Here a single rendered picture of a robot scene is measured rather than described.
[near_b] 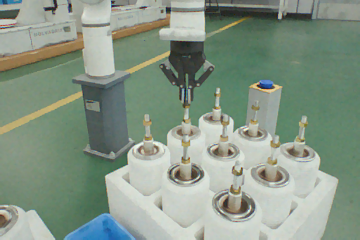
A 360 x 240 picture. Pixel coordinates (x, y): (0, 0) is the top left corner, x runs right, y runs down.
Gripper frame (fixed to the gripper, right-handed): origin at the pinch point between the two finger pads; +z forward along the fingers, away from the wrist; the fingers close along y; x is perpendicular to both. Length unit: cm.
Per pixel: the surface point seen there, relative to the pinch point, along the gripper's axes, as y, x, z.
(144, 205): 5.4, 19.1, 17.3
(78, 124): 57, -43, 35
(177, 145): 1.4, 4.6, 11.3
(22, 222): 21.1, 33.4, 10.5
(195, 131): -2.1, -0.5, 10.0
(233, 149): -11.7, 6.0, 10.0
